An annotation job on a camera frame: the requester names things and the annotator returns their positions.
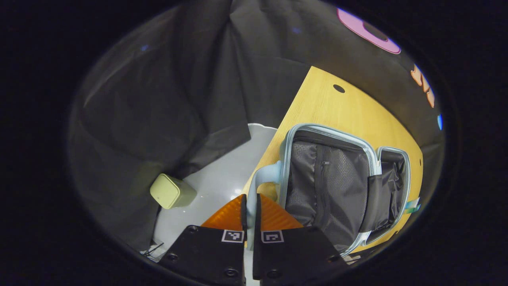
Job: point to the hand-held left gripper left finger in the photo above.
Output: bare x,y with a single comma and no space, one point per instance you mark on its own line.
243,222

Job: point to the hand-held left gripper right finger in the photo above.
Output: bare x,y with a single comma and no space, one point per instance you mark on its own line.
257,222

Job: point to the light blue suitcase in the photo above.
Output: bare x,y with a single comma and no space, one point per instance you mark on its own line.
329,178

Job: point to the pale green box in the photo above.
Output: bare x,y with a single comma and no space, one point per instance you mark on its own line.
170,192

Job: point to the black backdrop cloth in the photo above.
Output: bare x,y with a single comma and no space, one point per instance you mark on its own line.
158,99

